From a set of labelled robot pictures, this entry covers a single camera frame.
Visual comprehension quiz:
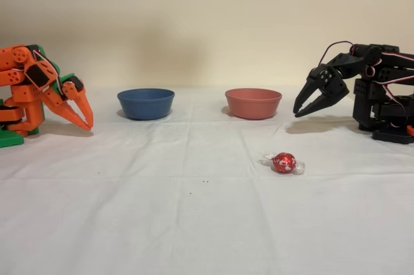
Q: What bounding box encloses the red candy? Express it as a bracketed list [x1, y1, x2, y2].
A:
[258, 151, 307, 175]

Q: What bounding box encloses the red bowl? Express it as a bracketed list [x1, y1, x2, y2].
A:
[224, 88, 283, 120]

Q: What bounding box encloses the blue bowl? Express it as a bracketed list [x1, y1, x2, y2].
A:
[116, 88, 175, 121]

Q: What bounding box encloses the white tablecloth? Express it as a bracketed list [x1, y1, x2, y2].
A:
[0, 85, 414, 275]

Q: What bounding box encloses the red white orange arm cable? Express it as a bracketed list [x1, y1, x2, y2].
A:
[30, 47, 65, 96]

